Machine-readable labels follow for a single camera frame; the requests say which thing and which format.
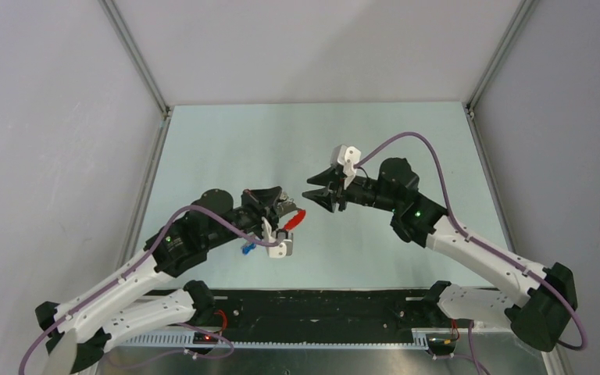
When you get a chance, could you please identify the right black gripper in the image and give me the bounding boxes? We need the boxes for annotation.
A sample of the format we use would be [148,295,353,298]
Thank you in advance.
[302,166,399,214]

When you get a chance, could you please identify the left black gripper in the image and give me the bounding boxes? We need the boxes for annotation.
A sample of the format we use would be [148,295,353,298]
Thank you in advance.
[204,187,282,250]

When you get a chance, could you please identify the blue key tag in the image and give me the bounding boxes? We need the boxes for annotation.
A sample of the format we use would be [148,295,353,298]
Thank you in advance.
[241,243,256,255]

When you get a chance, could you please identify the metal key holder red handle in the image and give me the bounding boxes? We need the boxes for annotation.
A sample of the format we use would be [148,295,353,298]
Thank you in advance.
[278,191,306,231]

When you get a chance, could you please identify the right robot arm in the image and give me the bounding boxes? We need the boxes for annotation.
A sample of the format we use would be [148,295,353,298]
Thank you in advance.
[302,158,577,352]

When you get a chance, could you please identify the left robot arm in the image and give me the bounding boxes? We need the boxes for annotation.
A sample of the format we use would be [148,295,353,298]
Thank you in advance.
[35,187,298,374]

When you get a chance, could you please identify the left controller board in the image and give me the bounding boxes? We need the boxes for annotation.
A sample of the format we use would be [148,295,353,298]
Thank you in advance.
[192,332,220,346]

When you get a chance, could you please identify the controller board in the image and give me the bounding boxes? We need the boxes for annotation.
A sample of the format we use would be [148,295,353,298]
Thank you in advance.
[427,337,457,360]
[192,332,220,346]

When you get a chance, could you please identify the right controller board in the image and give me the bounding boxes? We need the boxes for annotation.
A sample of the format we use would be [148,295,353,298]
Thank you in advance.
[427,337,457,360]

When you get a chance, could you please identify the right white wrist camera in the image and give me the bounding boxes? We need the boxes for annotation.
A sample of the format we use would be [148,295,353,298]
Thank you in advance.
[330,145,362,189]

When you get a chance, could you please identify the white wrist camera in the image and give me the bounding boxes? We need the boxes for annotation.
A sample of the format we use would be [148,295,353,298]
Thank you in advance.
[262,218,294,259]
[330,145,362,189]

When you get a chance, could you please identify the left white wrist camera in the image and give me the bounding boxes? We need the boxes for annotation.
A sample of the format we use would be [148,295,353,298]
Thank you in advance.
[262,218,294,259]

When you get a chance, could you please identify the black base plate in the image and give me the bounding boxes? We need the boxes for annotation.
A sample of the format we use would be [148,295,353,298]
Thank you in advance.
[189,289,468,346]

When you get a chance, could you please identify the slotted cable duct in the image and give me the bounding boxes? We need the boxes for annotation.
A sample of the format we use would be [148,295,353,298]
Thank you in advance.
[123,330,430,352]

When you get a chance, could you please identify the left aluminium frame post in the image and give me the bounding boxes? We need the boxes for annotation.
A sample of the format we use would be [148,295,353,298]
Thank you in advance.
[98,0,170,120]

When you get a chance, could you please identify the aluminium frame post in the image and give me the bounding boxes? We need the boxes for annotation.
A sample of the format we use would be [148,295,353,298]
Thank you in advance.
[98,0,170,120]
[465,0,539,120]

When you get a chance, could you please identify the right aluminium frame post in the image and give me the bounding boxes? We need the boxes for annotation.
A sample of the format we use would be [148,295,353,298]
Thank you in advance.
[465,0,539,120]

